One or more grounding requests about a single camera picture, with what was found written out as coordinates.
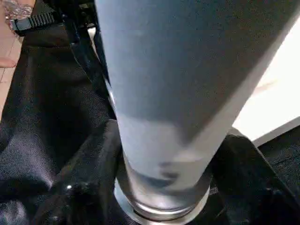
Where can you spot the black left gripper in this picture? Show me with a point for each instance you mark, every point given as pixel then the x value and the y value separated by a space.
pixel 51 14

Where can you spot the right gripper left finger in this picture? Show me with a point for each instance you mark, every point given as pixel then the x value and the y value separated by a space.
pixel 79 187

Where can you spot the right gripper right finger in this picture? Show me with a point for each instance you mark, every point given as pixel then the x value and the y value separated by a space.
pixel 258 187

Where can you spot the white plastic table top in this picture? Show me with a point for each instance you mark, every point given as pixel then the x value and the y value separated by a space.
pixel 276 93

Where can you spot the white plastic table leg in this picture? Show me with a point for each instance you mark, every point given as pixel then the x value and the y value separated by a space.
pixel 187 84

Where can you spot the black work mat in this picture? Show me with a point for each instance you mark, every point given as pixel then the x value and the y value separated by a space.
pixel 42 117

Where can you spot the multicoloured crumpled cloth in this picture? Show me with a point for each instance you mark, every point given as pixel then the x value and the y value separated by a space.
pixel 16 8

